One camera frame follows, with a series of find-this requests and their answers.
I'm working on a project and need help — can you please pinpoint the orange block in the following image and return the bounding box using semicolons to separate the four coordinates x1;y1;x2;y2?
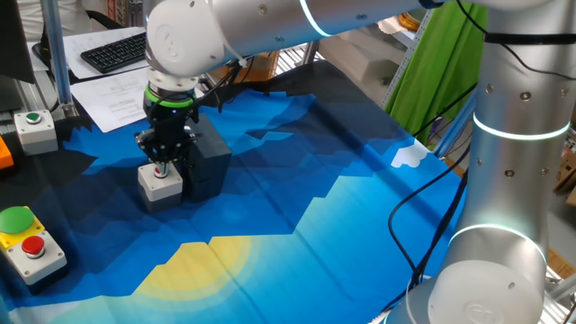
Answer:
0;134;15;171

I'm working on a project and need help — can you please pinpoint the green fabric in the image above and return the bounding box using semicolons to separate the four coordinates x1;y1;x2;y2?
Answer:
384;0;490;146

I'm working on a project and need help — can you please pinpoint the grey box with red button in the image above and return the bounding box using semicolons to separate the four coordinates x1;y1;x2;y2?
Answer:
137;162;185;214

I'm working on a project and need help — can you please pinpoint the dark grey gift box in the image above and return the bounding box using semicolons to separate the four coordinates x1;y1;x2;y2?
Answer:
182;112;234;203

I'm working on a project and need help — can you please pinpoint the blue mountain landscape cloth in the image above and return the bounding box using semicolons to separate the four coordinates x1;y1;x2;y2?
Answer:
0;58;469;324

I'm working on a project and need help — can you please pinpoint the black keyboard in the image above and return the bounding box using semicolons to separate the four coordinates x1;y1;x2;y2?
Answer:
79;31;149;75

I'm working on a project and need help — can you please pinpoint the aluminium frame post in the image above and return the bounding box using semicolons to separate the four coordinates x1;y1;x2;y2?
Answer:
39;0;76;120
433;88;479;159

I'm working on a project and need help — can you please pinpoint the grey box with green button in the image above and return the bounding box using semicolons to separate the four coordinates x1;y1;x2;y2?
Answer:
13;109;59;157

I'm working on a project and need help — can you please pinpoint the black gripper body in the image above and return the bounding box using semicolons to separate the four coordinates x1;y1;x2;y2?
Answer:
143;103;199;153

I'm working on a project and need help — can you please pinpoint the black floor cable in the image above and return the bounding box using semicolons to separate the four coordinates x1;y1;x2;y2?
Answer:
386;143;472;311

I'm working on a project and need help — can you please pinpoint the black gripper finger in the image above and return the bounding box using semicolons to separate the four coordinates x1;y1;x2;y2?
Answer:
134;128;167;178
164;127;200;178

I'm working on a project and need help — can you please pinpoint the black monitor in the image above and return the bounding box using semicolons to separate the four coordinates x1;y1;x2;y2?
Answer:
0;0;37;113

